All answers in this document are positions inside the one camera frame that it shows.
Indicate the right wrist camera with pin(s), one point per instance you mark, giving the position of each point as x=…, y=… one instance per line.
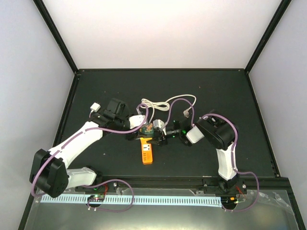
x=159, y=125

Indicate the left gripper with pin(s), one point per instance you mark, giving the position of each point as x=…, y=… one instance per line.
x=132, y=136

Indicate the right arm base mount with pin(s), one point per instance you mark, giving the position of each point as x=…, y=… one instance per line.
x=217, y=185

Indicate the white three-pin plug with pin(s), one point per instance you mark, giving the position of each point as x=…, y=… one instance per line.
x=186, y=113

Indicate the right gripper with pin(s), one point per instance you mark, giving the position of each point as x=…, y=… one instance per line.
x=162, y=136

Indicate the orange power strip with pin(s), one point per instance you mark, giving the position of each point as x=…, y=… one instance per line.
x=147, y=152

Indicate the light blue cable duct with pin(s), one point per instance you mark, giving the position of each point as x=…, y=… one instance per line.
x=150, y=200

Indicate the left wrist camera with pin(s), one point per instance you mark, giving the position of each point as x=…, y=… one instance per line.
x=137, y=120

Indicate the white usb charger plug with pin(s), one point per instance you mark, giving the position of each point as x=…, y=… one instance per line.
x=95, y=107

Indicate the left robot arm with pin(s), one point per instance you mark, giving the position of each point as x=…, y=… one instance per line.
x=50, y=172

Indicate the green cube socket adapter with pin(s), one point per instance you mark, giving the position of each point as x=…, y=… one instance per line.
x=147, y=131

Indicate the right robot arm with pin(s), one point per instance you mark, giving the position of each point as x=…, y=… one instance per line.
x=221, y=133

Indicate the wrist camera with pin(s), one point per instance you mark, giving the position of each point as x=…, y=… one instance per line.
x=137, y=120
x=159, y=125

